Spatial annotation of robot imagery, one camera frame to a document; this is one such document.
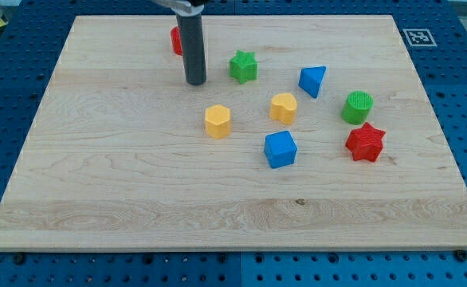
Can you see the green cylinder block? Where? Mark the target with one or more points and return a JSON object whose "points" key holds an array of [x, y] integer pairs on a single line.
{"points": [[357, 107]]}

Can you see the yellow heart block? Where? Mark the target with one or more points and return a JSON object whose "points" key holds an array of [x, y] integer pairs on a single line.
{"points": [[283, 108]]}

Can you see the grey cylindrical pointer rod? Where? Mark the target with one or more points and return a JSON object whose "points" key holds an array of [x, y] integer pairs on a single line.
{"points": [[193, 49]]}

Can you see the green star block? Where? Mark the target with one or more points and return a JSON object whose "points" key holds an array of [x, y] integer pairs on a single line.
{"points": [[243, 66]]}

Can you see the yellow hexagon block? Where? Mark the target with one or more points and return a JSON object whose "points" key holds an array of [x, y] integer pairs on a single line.
{"points": [[217, 121]]}

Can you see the blue cube block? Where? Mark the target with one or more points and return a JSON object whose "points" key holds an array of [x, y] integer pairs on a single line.
{"points": [[280, 149]]}

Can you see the red star block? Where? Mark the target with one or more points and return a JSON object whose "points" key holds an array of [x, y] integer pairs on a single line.
{"points": [[365, 143]]}

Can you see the light wooden board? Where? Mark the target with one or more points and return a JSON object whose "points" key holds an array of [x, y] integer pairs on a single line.
{"points": [[117, 158]]}

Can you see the white fiducial marker tag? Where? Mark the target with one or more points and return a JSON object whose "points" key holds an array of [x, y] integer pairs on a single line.
{"points": [[418, 37]]}

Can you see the blue triangular prism block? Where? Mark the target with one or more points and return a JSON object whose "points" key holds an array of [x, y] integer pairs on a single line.
{"points": [[311, 79]]}

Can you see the red cylinder block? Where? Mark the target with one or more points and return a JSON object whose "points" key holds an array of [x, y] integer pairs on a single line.
{"points": [[175, 41]]}

